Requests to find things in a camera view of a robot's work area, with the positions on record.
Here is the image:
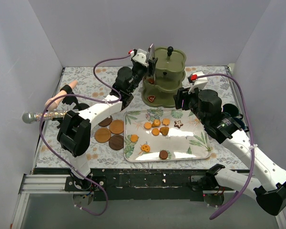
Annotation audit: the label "brown heart cookie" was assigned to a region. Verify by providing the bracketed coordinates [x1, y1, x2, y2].
[159, 126, 169, 136]

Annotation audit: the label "leaf-patterned white tray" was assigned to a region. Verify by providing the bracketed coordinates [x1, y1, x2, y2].
[124, 108, 212, 163]

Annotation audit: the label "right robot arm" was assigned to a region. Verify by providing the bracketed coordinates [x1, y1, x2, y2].
[174, 87, 286, 216]

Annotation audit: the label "light wooden coaster upper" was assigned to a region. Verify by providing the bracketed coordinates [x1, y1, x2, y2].
[109, 120, 124, 134]

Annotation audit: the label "dark blue mug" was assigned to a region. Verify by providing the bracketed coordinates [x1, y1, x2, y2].
[234, 117, 249, 133]
[223, 104, 244, 120]

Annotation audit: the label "green three-tier cake stand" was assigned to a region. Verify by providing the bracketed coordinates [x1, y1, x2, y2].
[142, 46, 186, 108]

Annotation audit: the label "purple cable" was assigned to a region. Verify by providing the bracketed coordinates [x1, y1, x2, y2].
[200, 73, 256, 220]
[39, 53, 135, 216]

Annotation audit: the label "dark wooden coaster lower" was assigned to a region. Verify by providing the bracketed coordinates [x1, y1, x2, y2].
[109, 135, 124, 150]

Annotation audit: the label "light wooden coaster lower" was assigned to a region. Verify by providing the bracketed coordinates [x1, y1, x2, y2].
[94, 127, 111, 143]

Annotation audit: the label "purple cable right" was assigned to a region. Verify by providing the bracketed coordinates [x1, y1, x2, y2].
[200, 73, 256, 220]

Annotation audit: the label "dark wooden coaster upper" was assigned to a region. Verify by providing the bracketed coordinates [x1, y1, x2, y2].
[98, 116, 112, 127]

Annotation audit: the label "white-iced star cookie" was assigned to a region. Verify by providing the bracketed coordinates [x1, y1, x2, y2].
[174, 120, 184, 129]

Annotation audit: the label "dark chocolate round cookie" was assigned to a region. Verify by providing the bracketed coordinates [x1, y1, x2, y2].
[159, 150, 169, 160]

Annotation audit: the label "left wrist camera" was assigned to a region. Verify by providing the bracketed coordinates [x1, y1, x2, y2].
[129, 49, 150, 67]

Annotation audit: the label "brown star cookie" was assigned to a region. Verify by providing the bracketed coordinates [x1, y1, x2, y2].
[147, 78, 154, 84]

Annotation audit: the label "light wooden coaster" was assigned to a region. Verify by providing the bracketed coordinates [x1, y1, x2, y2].
[94, 127, 111, 143]
[109, 120, 124, 134]

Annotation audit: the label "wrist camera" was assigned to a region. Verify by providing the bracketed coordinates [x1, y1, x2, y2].
[188, 71, 208, 94]
[129, 49, 150, 67]

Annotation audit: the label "silver glitter microphone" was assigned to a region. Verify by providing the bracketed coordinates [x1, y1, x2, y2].
[22, 110, 68, 124]

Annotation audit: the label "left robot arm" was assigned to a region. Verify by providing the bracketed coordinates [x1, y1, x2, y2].
[57, 58, 158, 191]

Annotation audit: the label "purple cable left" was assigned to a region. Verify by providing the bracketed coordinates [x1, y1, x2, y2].
[39, 53, 135, 216]

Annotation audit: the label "red iced heart cookie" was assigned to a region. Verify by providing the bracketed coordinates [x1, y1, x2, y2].
[147, 95, 155, 103]

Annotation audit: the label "metal serving tongs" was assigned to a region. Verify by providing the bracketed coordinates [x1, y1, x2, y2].
[148, 43, 158, 83]

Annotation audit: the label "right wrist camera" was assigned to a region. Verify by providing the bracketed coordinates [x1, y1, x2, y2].
[188, 71, 208, 94]

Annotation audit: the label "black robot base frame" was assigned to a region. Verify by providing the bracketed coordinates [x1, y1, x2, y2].
[64, 167, 235, 201]

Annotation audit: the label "orange flower cookie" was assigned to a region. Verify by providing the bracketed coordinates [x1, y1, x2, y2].
[162, 118, 170, 125]

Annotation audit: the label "dark wooden coaster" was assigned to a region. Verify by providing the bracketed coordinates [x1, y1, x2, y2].
[109, 135, 124, 150]
[98, 116, 112, 127]

